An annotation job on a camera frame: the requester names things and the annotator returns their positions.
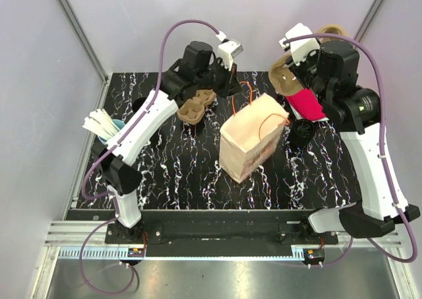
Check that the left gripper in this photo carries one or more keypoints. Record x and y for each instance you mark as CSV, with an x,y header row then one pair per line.
x,y
231,86

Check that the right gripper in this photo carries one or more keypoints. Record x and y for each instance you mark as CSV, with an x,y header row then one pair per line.
x,y
297,69

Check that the brown pulp cup carrier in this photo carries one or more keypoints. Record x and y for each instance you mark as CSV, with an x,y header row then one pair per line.
x,y
193,110
283,81

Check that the beige paper takeout bag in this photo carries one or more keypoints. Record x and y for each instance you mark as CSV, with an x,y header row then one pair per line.
x,y
251,135

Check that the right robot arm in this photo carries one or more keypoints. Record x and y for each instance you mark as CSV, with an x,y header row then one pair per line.
x,y
356,115

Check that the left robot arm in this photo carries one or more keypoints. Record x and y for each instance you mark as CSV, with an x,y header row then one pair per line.
x,y
190,84

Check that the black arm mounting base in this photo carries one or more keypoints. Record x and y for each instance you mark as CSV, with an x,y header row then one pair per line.
x,y
281,226

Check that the black coffee cup right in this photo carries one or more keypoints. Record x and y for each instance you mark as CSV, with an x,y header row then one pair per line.
x,y
302,131

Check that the black coffee cup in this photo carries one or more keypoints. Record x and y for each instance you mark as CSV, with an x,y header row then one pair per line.
x,y
137,104
302,131

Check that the black coffee cup left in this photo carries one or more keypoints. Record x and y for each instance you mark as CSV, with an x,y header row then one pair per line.
x,y
137,104

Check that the red cloth napkin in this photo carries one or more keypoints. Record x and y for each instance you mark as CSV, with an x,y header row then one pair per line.
x,y
306,105

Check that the black marble pattern mat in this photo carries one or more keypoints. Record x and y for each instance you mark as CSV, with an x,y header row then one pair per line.
x,y
180,168

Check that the light blue holder cup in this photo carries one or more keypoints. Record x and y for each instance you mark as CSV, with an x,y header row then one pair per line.
x,y
117,125

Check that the white wooden stirrer bundle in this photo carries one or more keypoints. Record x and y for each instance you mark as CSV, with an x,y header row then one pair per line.
x,y
100,123

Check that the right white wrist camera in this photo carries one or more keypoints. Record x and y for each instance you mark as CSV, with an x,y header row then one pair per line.
x,y
299,49

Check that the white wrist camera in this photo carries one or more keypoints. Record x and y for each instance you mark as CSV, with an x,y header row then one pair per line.
x,y
228,50
299,49

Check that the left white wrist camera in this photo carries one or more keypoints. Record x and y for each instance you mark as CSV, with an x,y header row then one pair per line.
x,y
228,50

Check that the aluminium frame rail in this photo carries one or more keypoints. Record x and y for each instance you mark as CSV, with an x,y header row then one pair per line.
x,y
77,263

